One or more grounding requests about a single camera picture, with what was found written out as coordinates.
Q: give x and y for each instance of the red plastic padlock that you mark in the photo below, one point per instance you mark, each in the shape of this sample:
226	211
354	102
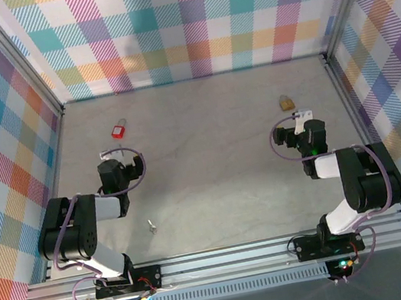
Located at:
117	132

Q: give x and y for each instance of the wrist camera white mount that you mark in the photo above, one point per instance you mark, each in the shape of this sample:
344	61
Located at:
110	155
303	115

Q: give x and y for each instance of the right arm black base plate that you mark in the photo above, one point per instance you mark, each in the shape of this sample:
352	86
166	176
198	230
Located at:
307	247

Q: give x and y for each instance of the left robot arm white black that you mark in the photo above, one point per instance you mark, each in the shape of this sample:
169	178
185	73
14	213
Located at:
68	239

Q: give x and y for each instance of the long aluminium base rail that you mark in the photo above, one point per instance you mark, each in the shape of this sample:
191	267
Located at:
224	264

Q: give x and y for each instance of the brass padlock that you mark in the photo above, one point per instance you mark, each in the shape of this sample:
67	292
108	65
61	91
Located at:
287	105

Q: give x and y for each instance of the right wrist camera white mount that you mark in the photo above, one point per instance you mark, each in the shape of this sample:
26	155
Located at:
303	115

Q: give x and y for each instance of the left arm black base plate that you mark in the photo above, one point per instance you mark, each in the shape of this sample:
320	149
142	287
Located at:
148	273

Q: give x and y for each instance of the aluminium side rail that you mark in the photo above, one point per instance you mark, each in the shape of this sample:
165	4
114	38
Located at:
351	100
55	183

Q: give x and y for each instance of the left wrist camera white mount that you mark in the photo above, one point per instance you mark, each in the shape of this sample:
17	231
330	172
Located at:
110	155

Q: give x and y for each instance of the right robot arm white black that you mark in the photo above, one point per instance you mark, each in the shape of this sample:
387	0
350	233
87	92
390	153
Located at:
369	182

